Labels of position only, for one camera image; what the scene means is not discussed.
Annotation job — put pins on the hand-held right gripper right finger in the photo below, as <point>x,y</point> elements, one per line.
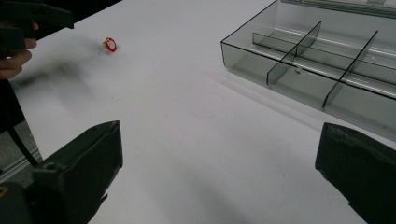
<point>364,168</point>

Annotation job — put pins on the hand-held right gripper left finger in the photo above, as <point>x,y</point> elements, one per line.
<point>81,168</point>

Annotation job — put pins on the clear grey divided organizer box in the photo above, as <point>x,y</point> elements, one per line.
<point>314,62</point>

